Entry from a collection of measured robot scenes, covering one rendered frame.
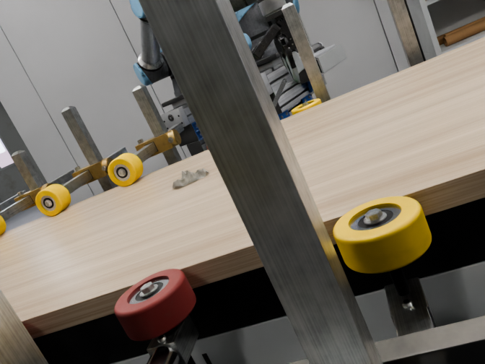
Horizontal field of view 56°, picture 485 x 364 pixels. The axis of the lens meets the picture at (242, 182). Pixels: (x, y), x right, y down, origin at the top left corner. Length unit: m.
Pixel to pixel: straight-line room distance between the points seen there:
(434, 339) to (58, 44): 4.29
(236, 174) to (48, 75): 4.34
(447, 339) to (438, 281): 0.16
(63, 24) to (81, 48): 0.25
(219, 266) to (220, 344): 0.11
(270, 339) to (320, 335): 0.29
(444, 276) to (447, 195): 0.09
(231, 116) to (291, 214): 0.06
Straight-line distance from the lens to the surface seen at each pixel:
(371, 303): 0.53
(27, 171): 1.69
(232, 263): 0.50
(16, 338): 0.39
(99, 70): 4.36
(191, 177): 0.91
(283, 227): 0.25
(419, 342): 0.38
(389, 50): 4.14
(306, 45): 1.31
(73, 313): 0.61
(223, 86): 0.23
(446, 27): 4.25
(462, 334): 0.38
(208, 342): 0.58
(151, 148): 1.41
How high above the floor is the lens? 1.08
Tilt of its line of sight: 14 degrees down
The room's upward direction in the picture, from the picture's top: 25 degrees counter-clockwise
